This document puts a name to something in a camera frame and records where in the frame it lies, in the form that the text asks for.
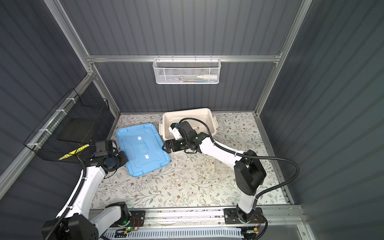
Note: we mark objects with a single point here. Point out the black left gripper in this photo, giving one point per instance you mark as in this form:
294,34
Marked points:
123,159

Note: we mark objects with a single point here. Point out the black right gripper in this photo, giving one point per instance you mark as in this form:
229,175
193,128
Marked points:
173,142

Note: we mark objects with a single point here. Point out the blue plastic bin lid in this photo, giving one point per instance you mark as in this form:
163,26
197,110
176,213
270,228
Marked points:
142,145

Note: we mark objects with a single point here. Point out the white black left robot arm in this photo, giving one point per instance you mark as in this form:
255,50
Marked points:
72,222

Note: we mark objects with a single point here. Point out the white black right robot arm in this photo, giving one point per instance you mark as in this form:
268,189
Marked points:
249,172

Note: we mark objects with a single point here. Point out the yellow black striped tape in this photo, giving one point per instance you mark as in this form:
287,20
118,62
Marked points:
74,152

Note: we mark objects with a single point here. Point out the clear plastic test tube rack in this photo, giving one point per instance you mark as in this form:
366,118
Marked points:
224,162

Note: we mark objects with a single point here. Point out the white tube in basket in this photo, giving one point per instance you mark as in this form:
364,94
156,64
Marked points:
208,77

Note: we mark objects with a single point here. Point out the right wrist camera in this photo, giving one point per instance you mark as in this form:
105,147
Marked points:
173,128

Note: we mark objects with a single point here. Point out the black wire wall basket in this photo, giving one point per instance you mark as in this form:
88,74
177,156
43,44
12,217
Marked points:
83,120

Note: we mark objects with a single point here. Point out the white wire mesh basket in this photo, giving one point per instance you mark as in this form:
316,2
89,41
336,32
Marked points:
185,73

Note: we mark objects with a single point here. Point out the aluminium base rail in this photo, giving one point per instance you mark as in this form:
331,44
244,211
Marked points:
180,217

